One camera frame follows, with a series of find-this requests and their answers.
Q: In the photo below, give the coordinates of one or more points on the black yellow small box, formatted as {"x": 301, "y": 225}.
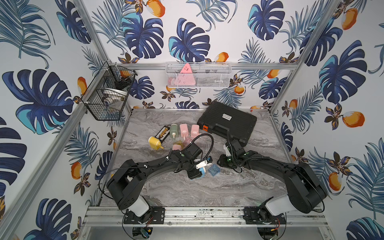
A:
{"x": 163, "y": 133}

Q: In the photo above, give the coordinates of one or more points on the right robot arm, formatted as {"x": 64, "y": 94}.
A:
{"x": 304, "y": 189}

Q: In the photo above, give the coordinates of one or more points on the white wire mesh basket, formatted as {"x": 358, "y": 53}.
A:
{"x": 207, "y": 75}

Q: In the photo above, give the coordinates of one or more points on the blue pencil sharpener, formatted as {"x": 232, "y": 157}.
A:
{"x": 203, "y": 171}

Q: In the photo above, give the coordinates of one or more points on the black plastic tool case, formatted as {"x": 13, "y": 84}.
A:
{"x": 228, "y": 122}

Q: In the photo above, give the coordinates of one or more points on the pink triangular object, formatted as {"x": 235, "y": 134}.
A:
{"x": 185, "y": 77}

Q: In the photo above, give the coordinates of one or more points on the blue transparent tray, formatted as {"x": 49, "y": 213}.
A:
{"x": 214, "y": 170}

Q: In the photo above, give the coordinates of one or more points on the pink pencil sharpener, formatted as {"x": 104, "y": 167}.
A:
{"x": 195, "y": 131}
{"x": 177, "y": 147}
{"x": 184, "y": 131}

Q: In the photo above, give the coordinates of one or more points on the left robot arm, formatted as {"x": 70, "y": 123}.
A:
{"x": 126, "y": 184}

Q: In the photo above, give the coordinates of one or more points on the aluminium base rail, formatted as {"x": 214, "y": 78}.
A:
{"x": 201, "y": 217}

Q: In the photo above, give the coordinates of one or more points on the green pencil sharpener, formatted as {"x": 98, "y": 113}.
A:
{"x": 174, "y": 132}

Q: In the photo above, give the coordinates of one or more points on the yellow pencil sharpener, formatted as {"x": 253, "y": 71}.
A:
{"x": 155, "y": 143}

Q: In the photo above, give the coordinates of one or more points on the black wire basket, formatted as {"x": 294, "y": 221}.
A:
{"x": 109, "y": 92}

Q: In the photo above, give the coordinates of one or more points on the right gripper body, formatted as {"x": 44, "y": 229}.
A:
{"x": 227, "y": 161}

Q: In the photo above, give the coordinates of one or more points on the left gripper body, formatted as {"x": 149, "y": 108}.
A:
{"x": 194, "y": 172}

